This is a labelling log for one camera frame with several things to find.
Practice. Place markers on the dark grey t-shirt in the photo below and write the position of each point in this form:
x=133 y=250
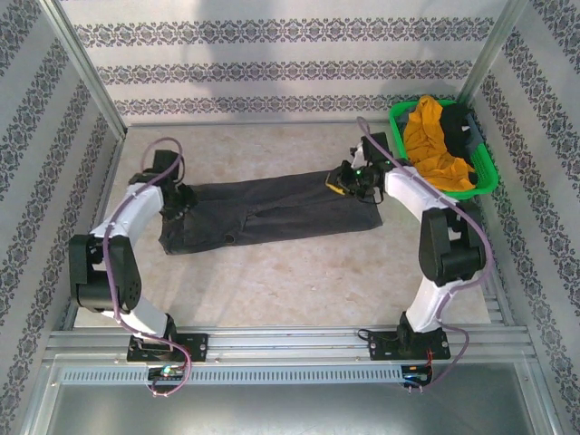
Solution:
x=281 y=208

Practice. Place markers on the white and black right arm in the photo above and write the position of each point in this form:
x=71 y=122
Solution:
x=408 y=190

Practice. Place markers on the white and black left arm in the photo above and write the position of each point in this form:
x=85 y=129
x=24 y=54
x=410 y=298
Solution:
x=136 y=208

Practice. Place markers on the yellow t-shirt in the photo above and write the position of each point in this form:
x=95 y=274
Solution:
x=426 y=140

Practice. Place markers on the black t-shirt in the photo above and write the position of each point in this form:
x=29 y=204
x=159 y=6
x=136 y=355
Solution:
x=453 y=131

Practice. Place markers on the blue-grey t-shirt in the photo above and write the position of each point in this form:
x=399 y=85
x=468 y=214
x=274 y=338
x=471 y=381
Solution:
x=476 y=136

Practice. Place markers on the green plastic basket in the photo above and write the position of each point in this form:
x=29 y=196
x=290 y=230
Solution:
x=485 y=167

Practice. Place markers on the grey metal panel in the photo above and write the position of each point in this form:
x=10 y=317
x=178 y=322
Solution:
x=290 y=412

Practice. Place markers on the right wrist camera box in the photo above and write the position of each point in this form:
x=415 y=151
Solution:
x=374 y=147

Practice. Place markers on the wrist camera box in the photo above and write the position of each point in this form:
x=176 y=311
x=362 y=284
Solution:
x=374 y=147
x=165 y=163

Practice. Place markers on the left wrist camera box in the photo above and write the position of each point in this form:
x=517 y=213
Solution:
x=165 y=163

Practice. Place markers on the aluminium left side rail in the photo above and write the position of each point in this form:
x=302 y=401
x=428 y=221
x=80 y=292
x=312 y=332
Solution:
x=111 y=176

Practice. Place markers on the aluminium back frame rail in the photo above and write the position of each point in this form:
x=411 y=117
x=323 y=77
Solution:
x=254 y=123

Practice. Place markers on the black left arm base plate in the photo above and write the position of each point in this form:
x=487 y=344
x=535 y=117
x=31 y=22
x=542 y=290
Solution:
x=195 y=346

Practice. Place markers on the aluminium front mounting rail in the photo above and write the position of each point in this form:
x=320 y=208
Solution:
x=290 y=342

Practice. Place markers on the aluminium left frame post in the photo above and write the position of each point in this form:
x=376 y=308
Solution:
x=86 y=68

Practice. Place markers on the aluminium frame post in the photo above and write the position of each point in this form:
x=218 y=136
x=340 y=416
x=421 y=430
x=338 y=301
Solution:
x=491 y=50
x=86 y=68

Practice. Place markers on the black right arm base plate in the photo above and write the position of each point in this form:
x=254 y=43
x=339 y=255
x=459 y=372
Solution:
x=385 y=346

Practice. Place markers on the aluminium right side rail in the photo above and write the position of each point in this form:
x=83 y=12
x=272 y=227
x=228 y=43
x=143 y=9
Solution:
x=496 y=290

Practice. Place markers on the aluminium right frame post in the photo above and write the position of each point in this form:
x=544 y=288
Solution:
x=491 y=50

